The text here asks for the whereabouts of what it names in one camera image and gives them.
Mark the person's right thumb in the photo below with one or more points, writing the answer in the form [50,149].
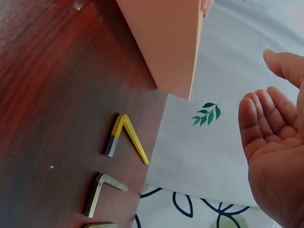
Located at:
[285,65]

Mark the person's left hand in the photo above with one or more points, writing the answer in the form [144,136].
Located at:
[207,7]

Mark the orange board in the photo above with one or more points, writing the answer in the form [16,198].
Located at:
[166,42]

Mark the person's left fingers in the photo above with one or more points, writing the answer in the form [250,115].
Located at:
[207,7]

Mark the person's right hand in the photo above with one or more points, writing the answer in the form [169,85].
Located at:
[278,166]

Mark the yellow and grey angled piece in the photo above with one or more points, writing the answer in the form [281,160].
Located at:
[133,135]

